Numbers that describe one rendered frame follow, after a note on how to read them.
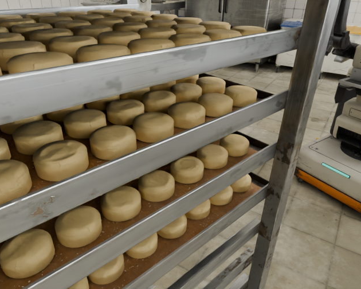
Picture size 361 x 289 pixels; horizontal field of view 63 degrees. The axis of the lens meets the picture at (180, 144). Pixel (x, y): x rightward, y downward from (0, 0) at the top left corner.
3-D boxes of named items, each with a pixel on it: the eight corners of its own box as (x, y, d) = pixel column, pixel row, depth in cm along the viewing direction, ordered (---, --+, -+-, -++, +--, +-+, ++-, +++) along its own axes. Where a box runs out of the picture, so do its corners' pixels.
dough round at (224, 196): (210, 208, 51) (211, 199, 50) (200, 191, 55) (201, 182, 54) (236, 203, 52) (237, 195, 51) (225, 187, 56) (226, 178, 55)
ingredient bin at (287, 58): (271, 72, 473) (280, 21, 435) (280, 64, 522) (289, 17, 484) (306, 78, 450) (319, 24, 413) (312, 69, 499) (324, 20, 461)
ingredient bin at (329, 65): (313, 79, 445) (326, 25, 407) (320, 70, 493) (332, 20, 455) (352, 86, 421) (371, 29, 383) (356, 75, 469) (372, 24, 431)
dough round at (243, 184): (255, 188, 56) (256, 180, 55) (234, 196, 54) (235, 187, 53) (239, 175, 60) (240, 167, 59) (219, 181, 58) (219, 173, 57)
